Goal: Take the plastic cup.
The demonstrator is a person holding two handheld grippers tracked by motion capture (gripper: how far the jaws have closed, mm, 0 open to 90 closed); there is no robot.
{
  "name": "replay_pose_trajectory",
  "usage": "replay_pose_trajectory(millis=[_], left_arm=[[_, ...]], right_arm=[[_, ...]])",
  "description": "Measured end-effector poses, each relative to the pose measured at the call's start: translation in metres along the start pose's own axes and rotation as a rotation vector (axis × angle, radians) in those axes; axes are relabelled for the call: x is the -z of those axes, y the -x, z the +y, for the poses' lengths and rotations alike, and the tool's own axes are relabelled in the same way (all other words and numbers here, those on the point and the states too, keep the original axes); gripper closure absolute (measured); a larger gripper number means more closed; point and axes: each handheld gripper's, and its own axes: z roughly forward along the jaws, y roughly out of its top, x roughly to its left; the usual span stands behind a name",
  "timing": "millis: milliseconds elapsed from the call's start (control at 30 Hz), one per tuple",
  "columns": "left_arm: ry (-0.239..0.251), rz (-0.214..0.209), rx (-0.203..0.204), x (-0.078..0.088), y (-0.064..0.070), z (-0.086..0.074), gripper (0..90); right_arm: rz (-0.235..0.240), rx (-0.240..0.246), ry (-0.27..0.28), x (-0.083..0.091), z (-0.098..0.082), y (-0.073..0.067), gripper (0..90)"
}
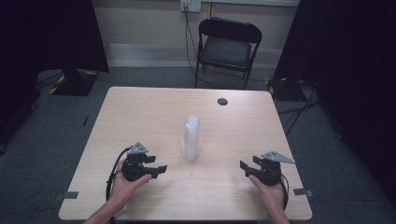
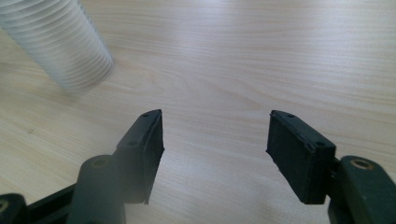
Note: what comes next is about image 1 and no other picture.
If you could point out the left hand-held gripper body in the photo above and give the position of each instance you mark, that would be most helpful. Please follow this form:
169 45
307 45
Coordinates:
134 168

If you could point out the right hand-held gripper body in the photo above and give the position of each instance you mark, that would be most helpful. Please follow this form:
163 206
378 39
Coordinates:
268 174

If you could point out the stack of clear plastic cups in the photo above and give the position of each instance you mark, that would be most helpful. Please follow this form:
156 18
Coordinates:
191 140

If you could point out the person's right hand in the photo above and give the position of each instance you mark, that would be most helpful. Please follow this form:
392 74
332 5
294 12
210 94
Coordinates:
271 194

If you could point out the person's left hand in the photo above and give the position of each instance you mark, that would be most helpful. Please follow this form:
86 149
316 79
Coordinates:
124 189

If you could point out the grey tape strip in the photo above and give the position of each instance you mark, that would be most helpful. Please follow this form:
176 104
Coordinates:
302 192
68 195

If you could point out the black table grommet cap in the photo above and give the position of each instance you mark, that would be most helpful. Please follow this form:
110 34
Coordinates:
222 101

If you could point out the black stand base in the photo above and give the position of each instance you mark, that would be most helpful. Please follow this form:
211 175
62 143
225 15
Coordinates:
285 90
74 83

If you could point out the black folding chair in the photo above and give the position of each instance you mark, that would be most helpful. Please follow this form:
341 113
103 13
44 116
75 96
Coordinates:
227 51

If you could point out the black curtain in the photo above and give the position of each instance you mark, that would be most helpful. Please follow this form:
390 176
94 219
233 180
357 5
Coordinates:
351 77
46 37

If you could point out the white wall socket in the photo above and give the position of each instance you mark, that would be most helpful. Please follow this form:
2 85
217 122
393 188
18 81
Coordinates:
190 5

